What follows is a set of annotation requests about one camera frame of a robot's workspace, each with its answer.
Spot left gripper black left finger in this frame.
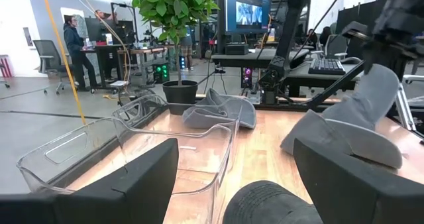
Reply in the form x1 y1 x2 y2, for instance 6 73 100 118
0 137 180 224

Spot red white striped object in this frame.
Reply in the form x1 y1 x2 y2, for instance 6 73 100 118
0 54 14 78

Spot black box device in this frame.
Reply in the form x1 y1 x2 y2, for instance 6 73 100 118
225 43 249 56

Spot black standing desk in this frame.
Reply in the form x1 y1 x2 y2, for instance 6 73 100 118
81 43 125 91

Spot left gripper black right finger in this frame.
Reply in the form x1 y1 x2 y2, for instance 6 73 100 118
293 137 424 224

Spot wooden top desk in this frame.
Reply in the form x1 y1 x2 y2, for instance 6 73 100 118
116 46 168 85

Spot large display screen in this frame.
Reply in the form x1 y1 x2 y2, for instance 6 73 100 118
224 0 272 36

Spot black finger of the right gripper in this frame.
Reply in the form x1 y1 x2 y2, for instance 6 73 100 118
386 50 418 83
362 43 385 75

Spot grey baseball cap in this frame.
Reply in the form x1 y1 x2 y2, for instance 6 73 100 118
181 87 258 130
280 64 404 170

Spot person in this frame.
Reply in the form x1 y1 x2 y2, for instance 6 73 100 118
319 25 333 48
305 28 319 50
178 25 195 72
94 9 119 23
62 14 99 93

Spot black baseball cap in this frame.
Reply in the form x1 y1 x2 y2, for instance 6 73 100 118
222 180 325 224

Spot green plant in black pot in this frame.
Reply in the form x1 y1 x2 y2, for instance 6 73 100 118
131 0 220 106

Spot yellow hanging cord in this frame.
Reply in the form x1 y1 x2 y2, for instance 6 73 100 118
39 0 87 125

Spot computer tower green lights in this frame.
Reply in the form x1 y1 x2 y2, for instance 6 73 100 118
152 62 171 85

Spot grey mesh office chair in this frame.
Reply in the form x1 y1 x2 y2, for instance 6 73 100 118
32 39 79 95

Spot grey desk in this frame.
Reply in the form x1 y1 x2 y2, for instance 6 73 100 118
286 60 365 97
211 47 311 70

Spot clear plastic bin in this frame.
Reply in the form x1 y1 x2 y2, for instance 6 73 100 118
15 116 233 224
111 93 243 172

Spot black computer monitor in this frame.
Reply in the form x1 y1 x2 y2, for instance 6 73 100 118
84 17 115 43

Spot computer tower pink light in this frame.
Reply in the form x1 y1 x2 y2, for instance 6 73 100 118
240 67 254 89

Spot black partition panel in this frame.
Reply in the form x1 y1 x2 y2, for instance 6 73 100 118
336 0 387 59

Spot computer keyboard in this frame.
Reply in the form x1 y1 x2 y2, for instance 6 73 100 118
307 58 347 76

